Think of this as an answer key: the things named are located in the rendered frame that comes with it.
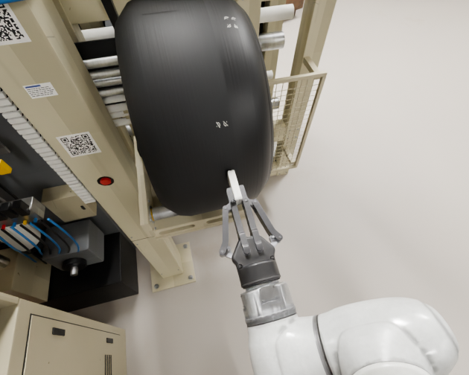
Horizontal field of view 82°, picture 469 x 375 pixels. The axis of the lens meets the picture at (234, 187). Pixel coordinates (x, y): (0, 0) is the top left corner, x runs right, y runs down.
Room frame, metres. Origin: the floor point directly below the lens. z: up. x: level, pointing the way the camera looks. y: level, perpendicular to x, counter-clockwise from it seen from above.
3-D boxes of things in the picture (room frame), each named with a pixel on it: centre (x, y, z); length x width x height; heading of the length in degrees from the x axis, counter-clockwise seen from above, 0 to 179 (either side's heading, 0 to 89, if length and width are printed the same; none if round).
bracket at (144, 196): (0.56, 0.33, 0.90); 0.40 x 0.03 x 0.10; 15
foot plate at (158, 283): (0.52, 0.40, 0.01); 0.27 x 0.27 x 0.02; 15
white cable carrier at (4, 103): (0.47, 0.48, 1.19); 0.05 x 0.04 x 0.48; 15
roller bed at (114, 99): (0.91, 0.47, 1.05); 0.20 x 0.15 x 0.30; 105
